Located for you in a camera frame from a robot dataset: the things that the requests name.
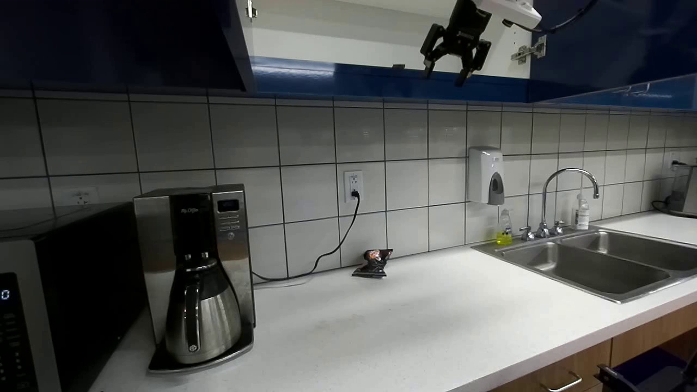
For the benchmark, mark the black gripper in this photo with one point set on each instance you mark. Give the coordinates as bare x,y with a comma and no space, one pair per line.
464,30

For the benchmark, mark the metal cabinet door hinge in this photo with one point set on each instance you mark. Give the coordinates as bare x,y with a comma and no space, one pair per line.
531,52
250,10

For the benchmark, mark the dark packet with picture print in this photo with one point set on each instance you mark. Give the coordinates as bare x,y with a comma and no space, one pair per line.
374,263

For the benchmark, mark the wooden lower cabinet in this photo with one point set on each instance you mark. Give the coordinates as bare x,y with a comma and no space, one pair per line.
580,360

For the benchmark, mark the chrome sink faucet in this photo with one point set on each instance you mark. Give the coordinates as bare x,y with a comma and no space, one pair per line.
545,197

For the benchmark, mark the yellow dish soap bottle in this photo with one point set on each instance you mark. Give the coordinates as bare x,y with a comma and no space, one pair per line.
504,235

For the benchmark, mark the white pump soap bottle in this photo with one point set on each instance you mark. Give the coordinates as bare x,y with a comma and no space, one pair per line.
582,217

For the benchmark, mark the stainless steel double sink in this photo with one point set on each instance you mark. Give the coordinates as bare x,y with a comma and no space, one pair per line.
589,269

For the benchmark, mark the grey countertop appliance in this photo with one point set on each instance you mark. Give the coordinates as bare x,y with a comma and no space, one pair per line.
682,193

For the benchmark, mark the black steel coffee maker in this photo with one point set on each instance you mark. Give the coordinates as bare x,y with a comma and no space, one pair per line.
228,240

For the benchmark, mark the stainless steel coffee carafe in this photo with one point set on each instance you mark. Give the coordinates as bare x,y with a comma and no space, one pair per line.
204,312

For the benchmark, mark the black microwave oven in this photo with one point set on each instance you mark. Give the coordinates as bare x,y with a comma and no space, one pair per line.
80,291

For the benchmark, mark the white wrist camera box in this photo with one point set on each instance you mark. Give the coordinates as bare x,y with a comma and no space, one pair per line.
513,12

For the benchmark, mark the white blue wall cabinet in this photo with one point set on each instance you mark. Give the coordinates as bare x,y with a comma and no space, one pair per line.
349,44

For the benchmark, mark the white wall soap dispenser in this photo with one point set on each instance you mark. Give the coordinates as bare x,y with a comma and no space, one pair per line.
485,175

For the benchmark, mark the white wall power outlet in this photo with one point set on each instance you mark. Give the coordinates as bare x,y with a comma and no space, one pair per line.
353,183

